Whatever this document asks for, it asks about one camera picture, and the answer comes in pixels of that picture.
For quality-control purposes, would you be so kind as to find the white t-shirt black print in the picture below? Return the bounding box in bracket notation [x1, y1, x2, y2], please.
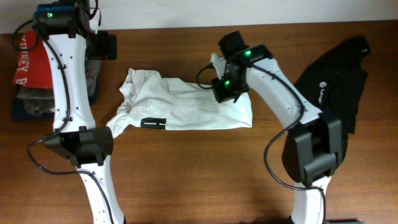
[106, 68, 252, 138]

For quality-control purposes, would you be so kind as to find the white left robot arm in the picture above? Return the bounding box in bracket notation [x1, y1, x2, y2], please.
[33, 1, 126, 223]

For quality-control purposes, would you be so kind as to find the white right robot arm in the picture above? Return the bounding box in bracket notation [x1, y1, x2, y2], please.
[211, 44, 343, 223]

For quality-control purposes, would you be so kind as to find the red folded t-shirt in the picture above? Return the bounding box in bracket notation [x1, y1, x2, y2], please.
[12, 31, 53, 90]

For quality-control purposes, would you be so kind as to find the grey camouflage folded garment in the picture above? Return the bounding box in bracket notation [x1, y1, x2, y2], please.
[12, 60, 101, 120]

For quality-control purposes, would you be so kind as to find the navy folded garment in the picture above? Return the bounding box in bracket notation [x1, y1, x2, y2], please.
[12, 77, 100, 122]

